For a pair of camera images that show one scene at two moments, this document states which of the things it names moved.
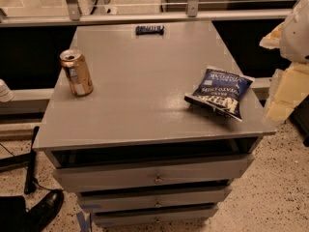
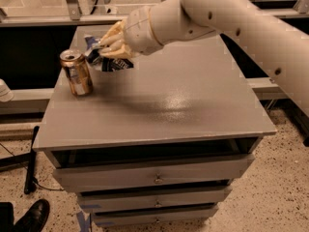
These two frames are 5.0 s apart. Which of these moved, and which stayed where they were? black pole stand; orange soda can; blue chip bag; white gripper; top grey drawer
Moved: white gripper; blue chip bag
Stayed: top grey drawer; orange soda can; black pole stand
